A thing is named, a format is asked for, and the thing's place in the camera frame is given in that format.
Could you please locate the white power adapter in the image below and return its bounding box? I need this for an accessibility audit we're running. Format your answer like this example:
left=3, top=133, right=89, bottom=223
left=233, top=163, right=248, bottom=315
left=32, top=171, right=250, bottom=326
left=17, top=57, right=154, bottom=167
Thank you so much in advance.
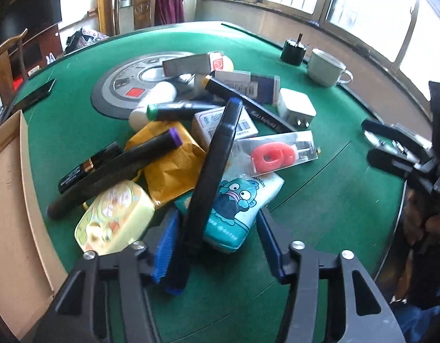
left=277, top=88, right=317, bottom=129

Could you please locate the black smartphone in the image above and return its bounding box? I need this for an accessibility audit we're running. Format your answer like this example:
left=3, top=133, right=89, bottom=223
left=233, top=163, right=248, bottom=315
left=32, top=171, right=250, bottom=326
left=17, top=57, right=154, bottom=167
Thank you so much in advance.
left=10, top=78, right=56, bottom=115

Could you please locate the yellow-green cartoon tin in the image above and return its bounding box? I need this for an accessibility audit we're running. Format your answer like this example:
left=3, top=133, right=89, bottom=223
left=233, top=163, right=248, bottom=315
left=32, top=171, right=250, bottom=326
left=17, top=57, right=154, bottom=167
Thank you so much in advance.
left=74, top=180, right=156, bottom=256

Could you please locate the white pill bottle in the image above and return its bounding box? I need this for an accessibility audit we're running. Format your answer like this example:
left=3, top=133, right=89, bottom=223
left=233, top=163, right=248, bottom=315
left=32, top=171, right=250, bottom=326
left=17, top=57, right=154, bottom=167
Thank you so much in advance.
left=128, top=81, right=177, bottom=132

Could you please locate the pile of clothes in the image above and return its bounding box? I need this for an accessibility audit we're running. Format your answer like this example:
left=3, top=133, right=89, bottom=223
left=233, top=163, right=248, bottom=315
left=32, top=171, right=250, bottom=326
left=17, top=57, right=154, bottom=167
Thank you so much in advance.
left=65, top=27, right=109, bottom=54

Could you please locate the wooden armchair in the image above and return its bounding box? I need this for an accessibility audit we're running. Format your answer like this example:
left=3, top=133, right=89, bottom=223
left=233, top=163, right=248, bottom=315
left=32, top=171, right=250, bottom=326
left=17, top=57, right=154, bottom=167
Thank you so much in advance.
left=0, top=28, right=28, bottom=126

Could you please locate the blue cartoon tissue pack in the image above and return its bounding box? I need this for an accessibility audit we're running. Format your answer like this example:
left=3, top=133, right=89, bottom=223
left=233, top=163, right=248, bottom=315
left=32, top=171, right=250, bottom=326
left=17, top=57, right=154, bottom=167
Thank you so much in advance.
left=175, top=173, right=284, bottom=253

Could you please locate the purple-capped black marker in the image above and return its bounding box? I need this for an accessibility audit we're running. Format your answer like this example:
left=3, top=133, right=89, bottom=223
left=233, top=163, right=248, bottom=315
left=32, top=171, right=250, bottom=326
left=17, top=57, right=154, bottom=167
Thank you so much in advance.
left=46, top=128, right=182, bottom=220

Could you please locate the black gold lipstick tube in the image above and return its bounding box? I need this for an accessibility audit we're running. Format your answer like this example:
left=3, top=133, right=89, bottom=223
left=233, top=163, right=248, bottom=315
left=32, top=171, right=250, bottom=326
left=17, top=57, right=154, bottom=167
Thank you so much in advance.
left=58, top=142, right=122, bottom=194

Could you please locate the black television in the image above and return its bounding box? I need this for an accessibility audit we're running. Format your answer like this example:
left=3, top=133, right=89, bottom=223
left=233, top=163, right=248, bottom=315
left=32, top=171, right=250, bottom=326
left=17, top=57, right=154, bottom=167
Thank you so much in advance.
left=0, top=0, right=62, bottom=44

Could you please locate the yellow foil snack bag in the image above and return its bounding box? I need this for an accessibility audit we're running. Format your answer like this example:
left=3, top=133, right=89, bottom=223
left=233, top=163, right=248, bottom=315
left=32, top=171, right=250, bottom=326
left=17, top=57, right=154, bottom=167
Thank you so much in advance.
left=125, top=121, right=206, bottom=208

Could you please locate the wooden chair with maroon cloth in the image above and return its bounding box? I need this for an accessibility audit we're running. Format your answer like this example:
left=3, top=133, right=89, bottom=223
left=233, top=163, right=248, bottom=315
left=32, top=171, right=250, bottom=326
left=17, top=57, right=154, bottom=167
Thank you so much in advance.
left=111, top=0, right=156, bottom=36

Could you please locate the white ceramic mug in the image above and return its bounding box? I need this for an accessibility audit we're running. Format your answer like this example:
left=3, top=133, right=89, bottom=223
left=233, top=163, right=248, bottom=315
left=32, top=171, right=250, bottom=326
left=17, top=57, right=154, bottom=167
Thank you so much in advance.
left=307, top=48, right=353, bottom=87

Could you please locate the white medicine box purple label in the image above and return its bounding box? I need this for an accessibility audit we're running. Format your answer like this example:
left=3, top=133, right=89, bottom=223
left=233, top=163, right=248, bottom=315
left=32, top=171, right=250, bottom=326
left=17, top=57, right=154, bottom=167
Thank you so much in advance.
left=191, top=107, right=259, bottom=151

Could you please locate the black cylindrical motor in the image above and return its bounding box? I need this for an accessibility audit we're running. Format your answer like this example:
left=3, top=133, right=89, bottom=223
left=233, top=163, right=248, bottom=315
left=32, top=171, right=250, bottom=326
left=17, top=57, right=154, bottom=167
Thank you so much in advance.
left=281, top=33, right=308, bottom=66

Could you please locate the cardboard box tray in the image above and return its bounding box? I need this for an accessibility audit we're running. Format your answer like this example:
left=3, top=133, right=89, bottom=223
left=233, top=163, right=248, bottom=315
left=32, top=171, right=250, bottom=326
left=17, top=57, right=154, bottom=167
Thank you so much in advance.
left=0, top=112, right=67, bottom=340

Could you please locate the grey box red end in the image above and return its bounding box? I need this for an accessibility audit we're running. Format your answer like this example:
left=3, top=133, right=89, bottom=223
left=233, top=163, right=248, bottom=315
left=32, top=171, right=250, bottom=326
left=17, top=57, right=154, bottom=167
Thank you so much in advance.
left=162, top=52, right=224, bottom=77

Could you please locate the maroon cloth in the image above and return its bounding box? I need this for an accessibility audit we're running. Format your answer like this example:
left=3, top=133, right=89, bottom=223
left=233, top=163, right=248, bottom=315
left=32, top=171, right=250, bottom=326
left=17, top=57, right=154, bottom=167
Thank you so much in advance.
left=155, top=0, right=185, bottom=26

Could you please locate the green-capped black marker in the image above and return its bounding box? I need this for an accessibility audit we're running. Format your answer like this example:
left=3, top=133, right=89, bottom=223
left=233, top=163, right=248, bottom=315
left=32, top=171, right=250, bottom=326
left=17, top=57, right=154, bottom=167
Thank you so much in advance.
left=146, top=101, right=221, bottom=121

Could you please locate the round grey table centre panel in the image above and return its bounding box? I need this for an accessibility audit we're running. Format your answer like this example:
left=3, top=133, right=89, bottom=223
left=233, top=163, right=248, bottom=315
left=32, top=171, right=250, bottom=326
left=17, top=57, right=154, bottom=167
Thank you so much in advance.
left=90, top=51, right=195, bottom=119

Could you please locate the white and blue medicine box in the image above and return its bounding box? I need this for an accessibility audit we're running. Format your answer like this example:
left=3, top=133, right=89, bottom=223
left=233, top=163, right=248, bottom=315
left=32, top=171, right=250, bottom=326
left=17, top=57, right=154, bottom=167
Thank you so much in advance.
left=211, top=71, right=281, bottom=105

